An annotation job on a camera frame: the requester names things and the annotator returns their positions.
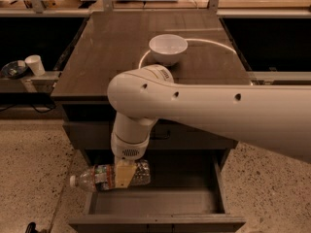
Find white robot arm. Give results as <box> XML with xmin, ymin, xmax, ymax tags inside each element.
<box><xmin>107</xmin><ymin>64</ymin><xmax>311</xmax><ymax>187</ymax></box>

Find dark bowl with scraps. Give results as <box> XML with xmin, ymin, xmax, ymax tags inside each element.
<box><xmin>1</xmin><ymin>60</ymin><xmax>28</xmax><ymax>79</ymax></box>

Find dark wooden drawer cabinet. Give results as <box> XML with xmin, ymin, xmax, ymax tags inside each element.
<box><xmin>51</xmin><ymin>9</ymin><xmax>259</xmax><ymax>233</ymax></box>

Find closed top drawer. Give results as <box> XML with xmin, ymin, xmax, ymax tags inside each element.
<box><xmin>63</xmin><ymin>121</ymin><xmax>237</xmax><ymax>150</ymax></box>

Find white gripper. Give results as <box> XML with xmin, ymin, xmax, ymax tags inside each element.
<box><xmin>111</xmin><ymin>132</ymin><xmax>150</xmax><ymax>188</ymax></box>

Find clear plastic water bottle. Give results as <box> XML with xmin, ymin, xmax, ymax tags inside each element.
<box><xmin>69</xmin><ymin>159</ymin><xmax>151</xmax><ymax>192</ymax></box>

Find white foam cup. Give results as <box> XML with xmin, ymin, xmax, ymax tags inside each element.
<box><xmin>25</xmin><ymin>55</ymin><xmax>46</xmax><ymax>76</ymax></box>

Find white ceramic bowl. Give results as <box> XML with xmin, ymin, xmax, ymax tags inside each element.
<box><xmin>149</xmin><ymin>34</ymin><xmax>188</xmax><ymax>66</ymax></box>

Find open middle drawer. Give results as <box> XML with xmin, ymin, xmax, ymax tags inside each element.
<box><xmin>69</xmin><ymin>150</ymin><xmax>245</xmax><ymax>233</ymax></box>

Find black cable on floor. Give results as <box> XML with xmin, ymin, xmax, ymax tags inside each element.
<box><xmin>0</xmin><ymin>102</ymin><xmax>57</xmax><ymax>115</ymax></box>

